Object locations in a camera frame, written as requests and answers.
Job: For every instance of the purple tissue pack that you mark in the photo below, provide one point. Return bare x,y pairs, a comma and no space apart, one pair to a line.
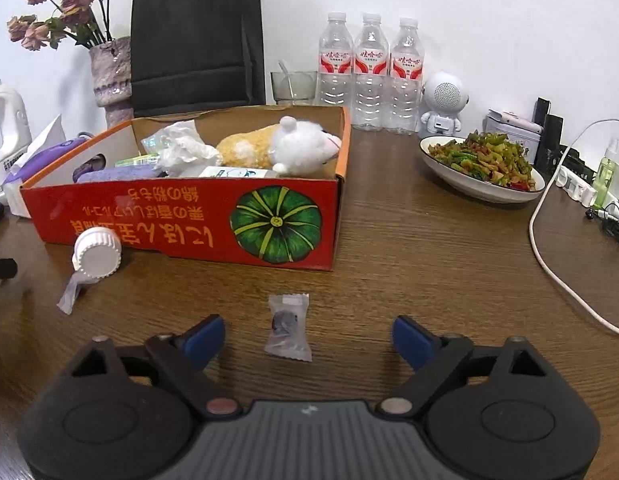
44,160

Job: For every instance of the white detergent bottle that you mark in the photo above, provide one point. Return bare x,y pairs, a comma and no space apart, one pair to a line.
6,130

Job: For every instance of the clear dark candy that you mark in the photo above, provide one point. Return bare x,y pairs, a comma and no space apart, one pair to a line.
285,325

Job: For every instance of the small black block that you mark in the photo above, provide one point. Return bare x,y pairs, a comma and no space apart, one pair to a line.
542,107

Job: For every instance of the white printed tin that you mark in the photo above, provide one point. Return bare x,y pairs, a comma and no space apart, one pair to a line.
509,130

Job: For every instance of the white printed packet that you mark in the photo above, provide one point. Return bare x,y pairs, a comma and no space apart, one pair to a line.
239,172

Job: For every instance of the yellow white plush hamster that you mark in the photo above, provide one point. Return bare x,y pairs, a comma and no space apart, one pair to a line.
299,145

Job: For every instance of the black blue earphones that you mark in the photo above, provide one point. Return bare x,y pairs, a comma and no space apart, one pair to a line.
612,222

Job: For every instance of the small green spray bottle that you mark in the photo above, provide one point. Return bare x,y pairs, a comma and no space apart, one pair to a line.
605,180

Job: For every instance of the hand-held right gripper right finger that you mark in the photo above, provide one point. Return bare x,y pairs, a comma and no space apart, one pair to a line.
412,341

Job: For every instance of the clear drinking glass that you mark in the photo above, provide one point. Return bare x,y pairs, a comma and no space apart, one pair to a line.
304,87

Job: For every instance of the purple cloth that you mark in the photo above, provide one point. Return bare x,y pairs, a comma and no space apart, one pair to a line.
119,174

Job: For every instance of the black paper bag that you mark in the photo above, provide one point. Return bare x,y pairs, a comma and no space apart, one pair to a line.
189,35

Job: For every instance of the clear plastic spoon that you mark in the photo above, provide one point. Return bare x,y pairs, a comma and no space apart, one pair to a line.
287,80

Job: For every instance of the crushed clear plastic bottle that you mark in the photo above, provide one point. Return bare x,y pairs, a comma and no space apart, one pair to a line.
148,142

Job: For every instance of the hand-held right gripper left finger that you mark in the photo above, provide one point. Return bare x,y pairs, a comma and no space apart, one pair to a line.
205,341

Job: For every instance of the white round jar lid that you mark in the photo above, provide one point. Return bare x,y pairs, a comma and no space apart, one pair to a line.
96,252

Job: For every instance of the tall black block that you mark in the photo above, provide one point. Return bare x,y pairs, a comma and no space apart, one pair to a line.
549,145

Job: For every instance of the orange cardboard box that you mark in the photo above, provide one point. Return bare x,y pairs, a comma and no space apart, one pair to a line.
139,220

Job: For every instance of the stir-fried green vegetables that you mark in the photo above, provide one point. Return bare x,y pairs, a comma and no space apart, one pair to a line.
482,160

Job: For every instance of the clear water bottle red label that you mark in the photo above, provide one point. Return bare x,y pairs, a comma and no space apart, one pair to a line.
407,75
335,60
372,70

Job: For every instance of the white power strip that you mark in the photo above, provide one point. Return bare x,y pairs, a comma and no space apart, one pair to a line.
577,187

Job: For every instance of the green yellow snack packet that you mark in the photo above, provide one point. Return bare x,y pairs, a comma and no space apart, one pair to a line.
134,162

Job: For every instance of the white plate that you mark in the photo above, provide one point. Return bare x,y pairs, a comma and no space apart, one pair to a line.
469,187

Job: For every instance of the clear plastic wrap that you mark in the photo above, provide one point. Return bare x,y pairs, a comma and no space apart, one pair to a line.
182,150

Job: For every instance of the white robot speaker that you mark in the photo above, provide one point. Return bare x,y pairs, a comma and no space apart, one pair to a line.
444,95

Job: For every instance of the grey textured vase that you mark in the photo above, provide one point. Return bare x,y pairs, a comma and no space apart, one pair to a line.
111,80

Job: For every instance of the clear plastic wrapper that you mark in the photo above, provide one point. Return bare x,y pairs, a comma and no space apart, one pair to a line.
74,295

